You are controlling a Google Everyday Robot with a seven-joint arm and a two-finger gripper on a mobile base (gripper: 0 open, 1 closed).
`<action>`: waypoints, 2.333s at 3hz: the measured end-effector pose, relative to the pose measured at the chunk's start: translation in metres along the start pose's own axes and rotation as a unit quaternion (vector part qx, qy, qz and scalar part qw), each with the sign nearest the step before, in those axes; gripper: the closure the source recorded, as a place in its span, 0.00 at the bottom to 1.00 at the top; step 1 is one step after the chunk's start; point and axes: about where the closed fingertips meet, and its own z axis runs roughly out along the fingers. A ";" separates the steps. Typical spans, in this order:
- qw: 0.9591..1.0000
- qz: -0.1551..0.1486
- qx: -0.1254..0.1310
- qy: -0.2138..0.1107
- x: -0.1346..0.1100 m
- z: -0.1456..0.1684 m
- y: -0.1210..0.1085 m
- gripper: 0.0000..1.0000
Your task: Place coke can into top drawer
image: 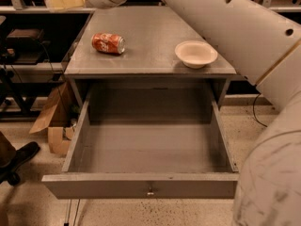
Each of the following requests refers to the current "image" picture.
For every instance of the red coke can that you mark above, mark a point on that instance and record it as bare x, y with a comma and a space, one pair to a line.
108, 43

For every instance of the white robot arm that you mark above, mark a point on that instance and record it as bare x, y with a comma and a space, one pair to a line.
264, 48

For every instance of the open grey top drawer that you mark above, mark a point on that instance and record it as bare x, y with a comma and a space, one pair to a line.
130, 137

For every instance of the metal drawer knob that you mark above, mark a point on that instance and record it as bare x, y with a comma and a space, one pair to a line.
150, 192

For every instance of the black equipment stand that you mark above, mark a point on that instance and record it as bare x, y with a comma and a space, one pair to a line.
23, 57

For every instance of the grey cabinet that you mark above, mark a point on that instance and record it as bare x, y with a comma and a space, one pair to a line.
151, 35

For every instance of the brown cardboard box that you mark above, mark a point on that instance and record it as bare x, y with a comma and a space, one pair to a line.
55, 119

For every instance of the white paper bowl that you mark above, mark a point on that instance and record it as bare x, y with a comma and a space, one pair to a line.
195, 54

